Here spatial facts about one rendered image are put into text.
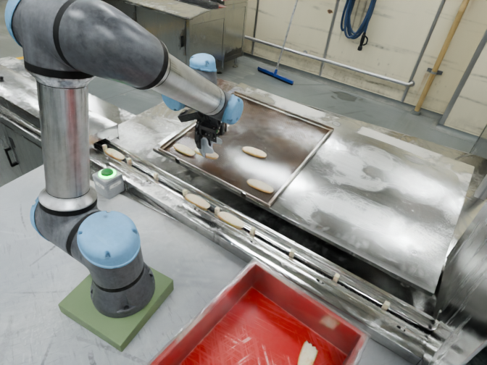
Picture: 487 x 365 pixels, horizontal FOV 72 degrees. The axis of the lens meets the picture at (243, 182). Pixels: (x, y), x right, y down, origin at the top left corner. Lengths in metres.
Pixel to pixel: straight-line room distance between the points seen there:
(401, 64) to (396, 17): 0.51
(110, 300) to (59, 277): 0.24
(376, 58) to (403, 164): 3.31
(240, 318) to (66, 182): 0.52
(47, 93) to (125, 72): 0.17
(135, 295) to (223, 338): 0.23
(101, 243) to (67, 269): 0.34
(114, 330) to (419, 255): 0.84
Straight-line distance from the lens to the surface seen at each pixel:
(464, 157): 1.95
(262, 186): 1.15
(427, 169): 1.40
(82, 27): 0.59
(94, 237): 0.75
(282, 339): 0.91
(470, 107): 4.28
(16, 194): 1.36
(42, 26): 0.64
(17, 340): 0.98
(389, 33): 4.53
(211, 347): 0.88
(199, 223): 1.06
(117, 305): 0.87
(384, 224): 1.15
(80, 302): 0.95
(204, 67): 1.00
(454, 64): 4.48
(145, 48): 0.60
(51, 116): 0.72
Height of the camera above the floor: 1.62
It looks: 38 degrees down
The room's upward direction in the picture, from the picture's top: 7 degrees clockwise
